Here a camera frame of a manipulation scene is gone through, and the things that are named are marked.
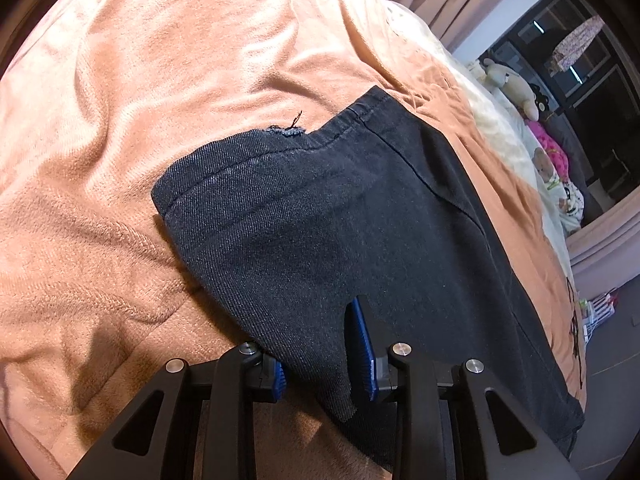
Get orange blanket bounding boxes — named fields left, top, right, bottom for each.
left=0, top=0, right=588, bottom=480

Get white storage rack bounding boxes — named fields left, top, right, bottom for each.
left=575, top=287, right=621, bottom=342

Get black plush toy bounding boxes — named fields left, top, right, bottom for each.
left=531, top=85, right=554, bottom=117

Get black pants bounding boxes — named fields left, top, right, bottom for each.
left=151, top=85, right=586, bottom=473

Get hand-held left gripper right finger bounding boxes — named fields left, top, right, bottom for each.
left=345, top=296, right=581, bottom=480

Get pink plush toy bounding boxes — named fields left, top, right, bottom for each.
left=525, top=119, right=567, bottom=172

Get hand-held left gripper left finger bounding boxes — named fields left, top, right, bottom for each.
left=65, top=341, right=287, bottom=480

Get cream printed quilt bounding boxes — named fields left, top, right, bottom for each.
left=385, top=0, right=586, bottom=241

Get grey sofa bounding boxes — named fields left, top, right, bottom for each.
left=550, top=117, right=603, bottom=231

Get hanging floral garment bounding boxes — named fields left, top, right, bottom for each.
left=547, top=15, right=606, bottom=74

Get beige plush bear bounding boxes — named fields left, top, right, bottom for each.
left=480, top=57, right=540, bottom=121

